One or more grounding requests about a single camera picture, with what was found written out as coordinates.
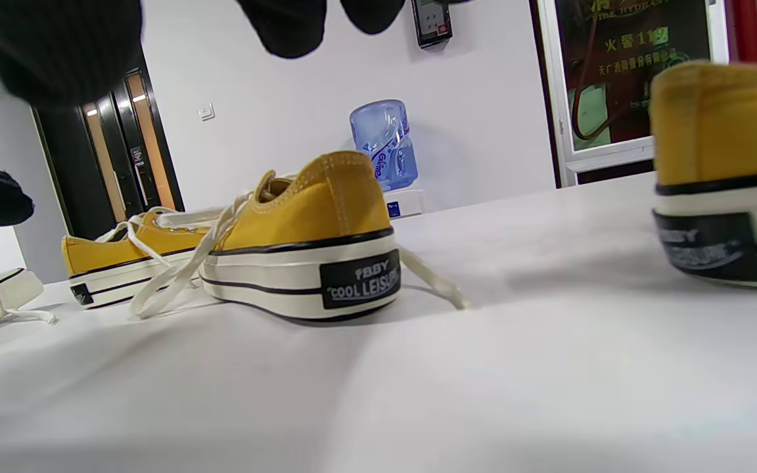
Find person's right hand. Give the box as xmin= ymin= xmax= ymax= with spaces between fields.
xmin=0 ymin=0 xmax=405 ymax=106

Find yellow canvas shoe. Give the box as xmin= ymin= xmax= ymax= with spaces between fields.
xmin=0 ymin=268 xmax=45 ymax=339
xmin=649 ymin=60 xmax=757 ymax=290
xmin=198 ymin=151 xmax=402 ymax=324
xmin=61 ymin=209 xmax=221 ymax=309

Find white shoe lace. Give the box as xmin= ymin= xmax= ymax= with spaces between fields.
xmin=0 ymin=276 xmax=57 ymax=326
xmin=96 ymin=206 xmax=221 ymax=267
xmin=129 ymin=172 xmax=470 ymax=321

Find black door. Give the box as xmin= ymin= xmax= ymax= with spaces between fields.
xmin=32 ymin=49 xmax=185 ymax=240

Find blue water bottle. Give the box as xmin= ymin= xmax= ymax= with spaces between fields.
xmin=350 ymin=100 xmax=419 ymax=192

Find white water dispenser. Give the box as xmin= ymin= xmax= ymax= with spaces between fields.
xmin=382 ymin=189 xmax=425 ymax=219

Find glass fire hydrant cabinet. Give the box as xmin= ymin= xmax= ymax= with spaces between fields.
xmin=530 ymin=0 xmax=731 ymax=188

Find red pipe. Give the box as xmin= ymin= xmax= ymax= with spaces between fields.
xmin=732 ymin=0 xmax=757 ymax=63

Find black wall device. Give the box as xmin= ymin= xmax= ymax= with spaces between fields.
xmin=411 ymin=0 xmax=453 ymax=49

